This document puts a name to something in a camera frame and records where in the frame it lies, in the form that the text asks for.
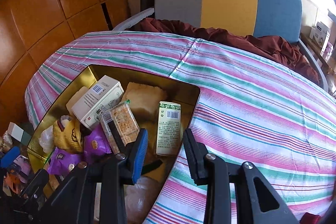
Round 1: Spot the wooden wardrobe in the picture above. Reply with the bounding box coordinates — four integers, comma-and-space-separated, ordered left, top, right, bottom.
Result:
0, 0, 132, 135

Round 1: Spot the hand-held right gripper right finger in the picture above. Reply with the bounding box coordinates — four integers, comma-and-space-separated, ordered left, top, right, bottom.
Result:
182, 128, 300, 224

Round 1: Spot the grey bed rail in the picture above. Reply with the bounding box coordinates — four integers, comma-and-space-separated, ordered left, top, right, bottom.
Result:
298, 39, 330, 94
112, 7, 155, 31

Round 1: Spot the white plastic bag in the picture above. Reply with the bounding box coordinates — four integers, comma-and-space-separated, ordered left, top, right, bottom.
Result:
39, 126, 55, 153
123, 176, 164, 224

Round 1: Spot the white appliance box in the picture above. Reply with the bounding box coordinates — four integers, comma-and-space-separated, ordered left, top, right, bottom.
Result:
309, 21, 331, 52

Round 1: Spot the wooden side desk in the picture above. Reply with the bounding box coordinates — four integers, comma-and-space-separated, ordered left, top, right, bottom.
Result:
301, 32, 336, 75

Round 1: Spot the cracker packet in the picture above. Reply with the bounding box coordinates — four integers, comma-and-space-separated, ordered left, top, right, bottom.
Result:
99, 102, 140, 154

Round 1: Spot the small green white box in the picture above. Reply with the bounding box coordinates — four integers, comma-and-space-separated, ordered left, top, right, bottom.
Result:
156, 101, 182, 156

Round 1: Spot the maroon blanket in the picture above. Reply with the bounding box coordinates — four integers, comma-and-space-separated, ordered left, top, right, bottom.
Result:
136, 17, 319, 85

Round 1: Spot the small pink box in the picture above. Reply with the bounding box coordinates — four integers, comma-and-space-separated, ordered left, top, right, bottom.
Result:
325, 42, 335, 62

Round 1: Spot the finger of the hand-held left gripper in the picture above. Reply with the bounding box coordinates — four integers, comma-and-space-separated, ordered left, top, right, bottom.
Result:
0, 146, 21, 169
22, 168, 50, 199

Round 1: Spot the purple snack packet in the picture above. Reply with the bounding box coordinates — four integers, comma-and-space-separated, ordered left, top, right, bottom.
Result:
47, 148, 83, 176
83, 124, 112, 161

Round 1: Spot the gold tin box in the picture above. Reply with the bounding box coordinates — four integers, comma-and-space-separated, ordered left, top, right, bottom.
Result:
27, 64, 201, 224

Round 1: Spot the yellow sponge block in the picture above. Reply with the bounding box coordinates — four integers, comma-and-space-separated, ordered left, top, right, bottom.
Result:
66, 86, 88, 115
122, 82, 168, 122

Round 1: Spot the dark red cloth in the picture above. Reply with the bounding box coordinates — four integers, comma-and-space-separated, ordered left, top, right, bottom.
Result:
301, 212, 322, 224

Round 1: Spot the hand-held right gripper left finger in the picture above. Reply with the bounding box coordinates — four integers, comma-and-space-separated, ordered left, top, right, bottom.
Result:
46, 128, 149, 224

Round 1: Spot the white teal small box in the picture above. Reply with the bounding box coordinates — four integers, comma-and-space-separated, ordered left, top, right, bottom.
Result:
7, 122, 32, 146

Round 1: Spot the yellow knitted toy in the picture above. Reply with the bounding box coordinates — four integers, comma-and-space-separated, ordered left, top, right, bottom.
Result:
52, 116, 85, 153

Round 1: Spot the large white carton box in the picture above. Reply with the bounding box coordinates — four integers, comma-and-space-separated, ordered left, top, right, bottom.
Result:
71, 75, 125, 130

